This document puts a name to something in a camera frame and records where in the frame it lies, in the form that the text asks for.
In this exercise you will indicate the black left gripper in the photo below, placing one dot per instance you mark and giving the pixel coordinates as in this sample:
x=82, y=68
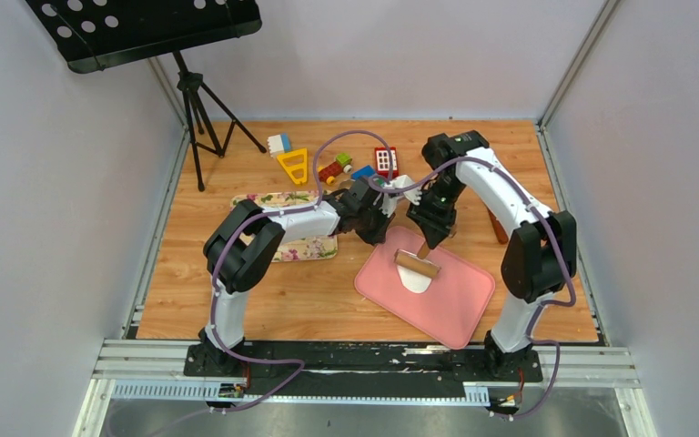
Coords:
x=380, y=237

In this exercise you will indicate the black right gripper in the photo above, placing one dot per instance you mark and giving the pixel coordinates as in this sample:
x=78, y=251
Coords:
x=436, y=228

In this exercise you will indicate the wooden dough roller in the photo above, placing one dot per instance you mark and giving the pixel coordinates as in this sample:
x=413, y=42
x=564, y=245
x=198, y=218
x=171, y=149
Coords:
x=413, y=255

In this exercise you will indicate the white dough ball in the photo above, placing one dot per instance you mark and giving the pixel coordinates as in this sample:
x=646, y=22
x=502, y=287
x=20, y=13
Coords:
x=413, y=281

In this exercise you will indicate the pink rectangular tray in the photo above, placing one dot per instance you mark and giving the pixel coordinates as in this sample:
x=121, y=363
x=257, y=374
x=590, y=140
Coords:
x=448, y=311

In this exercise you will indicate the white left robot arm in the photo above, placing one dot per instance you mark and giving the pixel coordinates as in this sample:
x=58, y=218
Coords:
x=244, y=245

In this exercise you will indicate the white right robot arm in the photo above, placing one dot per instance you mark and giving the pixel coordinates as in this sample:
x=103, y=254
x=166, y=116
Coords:
x=540, y=256

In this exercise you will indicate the metal dough scraper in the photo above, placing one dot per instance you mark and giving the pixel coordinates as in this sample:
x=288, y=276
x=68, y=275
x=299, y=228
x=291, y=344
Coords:
x=498, y=229

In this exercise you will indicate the blue green white brick stack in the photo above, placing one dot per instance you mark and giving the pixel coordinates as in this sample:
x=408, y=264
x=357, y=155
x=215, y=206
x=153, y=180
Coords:
x=364, y=172

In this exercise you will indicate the red toy brick car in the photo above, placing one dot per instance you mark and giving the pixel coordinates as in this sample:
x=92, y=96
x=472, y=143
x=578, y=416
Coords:
x=342, y=164

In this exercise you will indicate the floral rectangular tray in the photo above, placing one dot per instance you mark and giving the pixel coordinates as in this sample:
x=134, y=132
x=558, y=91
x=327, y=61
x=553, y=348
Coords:
x=311, y=248

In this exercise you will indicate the red window toy brick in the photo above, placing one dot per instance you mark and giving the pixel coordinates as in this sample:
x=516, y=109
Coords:
x=386, y=162

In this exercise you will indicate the white and blue toy block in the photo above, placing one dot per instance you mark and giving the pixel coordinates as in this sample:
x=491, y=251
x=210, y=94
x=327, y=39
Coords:
x=278, y=145

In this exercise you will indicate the black tripod stand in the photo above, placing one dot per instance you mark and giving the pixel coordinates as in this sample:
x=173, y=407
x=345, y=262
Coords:
x=202, y=134

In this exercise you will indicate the black perforated stand shelf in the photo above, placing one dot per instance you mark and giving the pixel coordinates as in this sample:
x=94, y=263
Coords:
x=97, y=35

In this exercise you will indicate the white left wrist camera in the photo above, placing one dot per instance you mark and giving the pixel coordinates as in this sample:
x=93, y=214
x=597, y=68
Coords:
x=389, y=203

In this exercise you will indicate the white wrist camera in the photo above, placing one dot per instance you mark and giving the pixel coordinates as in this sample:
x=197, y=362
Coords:
x=404, y=187
x=389, y=203

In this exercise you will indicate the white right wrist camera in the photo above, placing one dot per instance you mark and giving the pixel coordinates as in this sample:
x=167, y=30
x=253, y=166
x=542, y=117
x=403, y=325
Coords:
x=404, y=187

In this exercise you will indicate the yellow triangular toy frame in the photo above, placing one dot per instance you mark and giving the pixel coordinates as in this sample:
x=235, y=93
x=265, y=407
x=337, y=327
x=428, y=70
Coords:
x=295, y=165

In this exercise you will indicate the white slotted cable duct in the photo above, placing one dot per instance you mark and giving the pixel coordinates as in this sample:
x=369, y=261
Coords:
x=471, y=395

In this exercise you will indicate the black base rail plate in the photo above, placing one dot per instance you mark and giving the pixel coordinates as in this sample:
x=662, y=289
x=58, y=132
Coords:
x=336, y=367

